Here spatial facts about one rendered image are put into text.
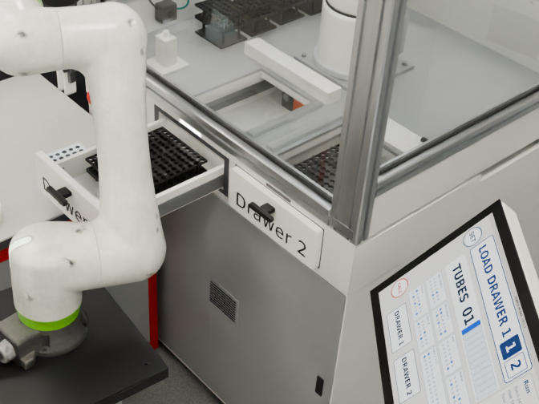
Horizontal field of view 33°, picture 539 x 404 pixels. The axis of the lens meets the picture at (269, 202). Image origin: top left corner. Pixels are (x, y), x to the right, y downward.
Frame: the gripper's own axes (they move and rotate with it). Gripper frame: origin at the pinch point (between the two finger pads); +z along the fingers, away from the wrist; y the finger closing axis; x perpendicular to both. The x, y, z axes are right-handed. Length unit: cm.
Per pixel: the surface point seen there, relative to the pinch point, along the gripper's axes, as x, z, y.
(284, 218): -13, 11, -61
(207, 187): -11.4, 15.4, -38.4
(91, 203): 17.1, 8.8, -33.4
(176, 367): -19, 101, -18
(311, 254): -13, 15, -71
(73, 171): 8.4, 16.1, -13.2
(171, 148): -11.1, 11.3, -25.5
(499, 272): -6, -15, -116
